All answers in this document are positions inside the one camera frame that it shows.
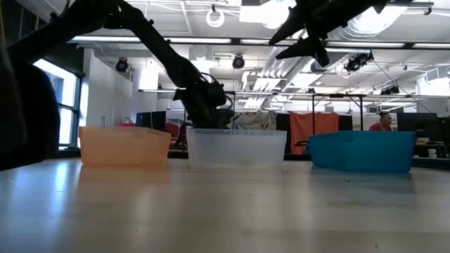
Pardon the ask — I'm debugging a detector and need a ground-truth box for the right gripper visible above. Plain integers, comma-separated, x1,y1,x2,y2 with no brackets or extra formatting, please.
269,0,387,67

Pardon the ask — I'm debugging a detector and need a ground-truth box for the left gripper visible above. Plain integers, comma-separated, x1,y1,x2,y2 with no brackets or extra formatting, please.
172,75,235,129

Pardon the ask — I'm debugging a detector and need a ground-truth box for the black computer monitor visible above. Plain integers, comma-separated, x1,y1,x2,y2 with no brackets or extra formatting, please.
136,111,167,133
397,112,439,134

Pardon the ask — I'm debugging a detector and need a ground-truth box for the patterned grey tarp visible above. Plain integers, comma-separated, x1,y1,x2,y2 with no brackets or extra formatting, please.
234,111,278,131

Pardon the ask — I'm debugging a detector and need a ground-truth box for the clear plastic bin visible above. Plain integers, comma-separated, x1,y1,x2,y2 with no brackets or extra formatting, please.
186,129,288,169

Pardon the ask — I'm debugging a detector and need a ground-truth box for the overhead light bar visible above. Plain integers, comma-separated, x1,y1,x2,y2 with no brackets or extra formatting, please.
68,34,450,50

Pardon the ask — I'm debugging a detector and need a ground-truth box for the black partition panel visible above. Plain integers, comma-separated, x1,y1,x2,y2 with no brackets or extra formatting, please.
276,112,292,155

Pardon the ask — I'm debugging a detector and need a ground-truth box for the red-orange hanging cloth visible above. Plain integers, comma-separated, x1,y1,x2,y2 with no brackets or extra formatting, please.
290,112,340,155

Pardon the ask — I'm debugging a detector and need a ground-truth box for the orange plastic bin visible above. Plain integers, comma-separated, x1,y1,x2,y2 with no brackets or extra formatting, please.
78,126,172,168

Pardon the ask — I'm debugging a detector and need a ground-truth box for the person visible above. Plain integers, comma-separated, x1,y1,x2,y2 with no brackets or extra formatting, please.
368,111,394,132

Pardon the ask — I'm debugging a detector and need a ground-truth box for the blue plastic bin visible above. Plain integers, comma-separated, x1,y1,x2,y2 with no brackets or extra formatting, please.
308,131,418,174

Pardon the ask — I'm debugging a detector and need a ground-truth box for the black ceiling camera rig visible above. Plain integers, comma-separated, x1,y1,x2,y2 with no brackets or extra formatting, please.
380,85,401,96
344,51,374,73

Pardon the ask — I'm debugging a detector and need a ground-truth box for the white cable coil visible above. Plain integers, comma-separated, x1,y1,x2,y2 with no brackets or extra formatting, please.
205,9,226,29

